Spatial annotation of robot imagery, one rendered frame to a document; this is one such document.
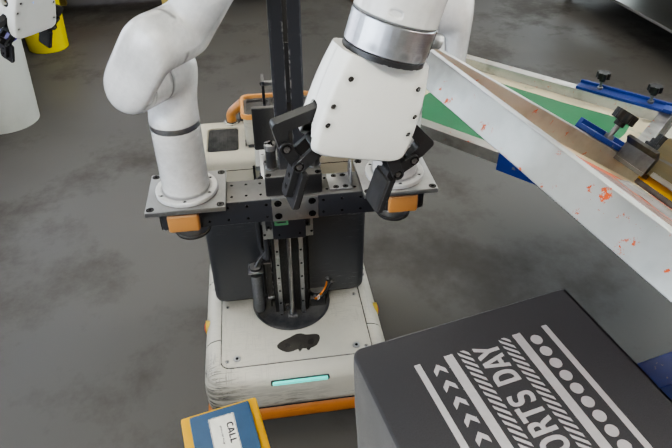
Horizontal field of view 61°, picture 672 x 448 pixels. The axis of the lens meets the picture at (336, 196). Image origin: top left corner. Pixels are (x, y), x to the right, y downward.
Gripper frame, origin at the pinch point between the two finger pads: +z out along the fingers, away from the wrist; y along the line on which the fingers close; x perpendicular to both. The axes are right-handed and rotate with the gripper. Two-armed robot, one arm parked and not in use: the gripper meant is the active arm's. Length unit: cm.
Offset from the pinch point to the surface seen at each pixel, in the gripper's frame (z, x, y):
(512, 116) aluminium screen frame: -11.8, 2.5, -14.7
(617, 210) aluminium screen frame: -11.0, 17.6, -14.5
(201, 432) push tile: 55, -14, 2
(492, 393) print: 42, -5, -45
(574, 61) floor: 50, -306, -347
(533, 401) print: 41, -1, -51
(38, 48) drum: 165, -471, 45
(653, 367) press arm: 35, -1, -78
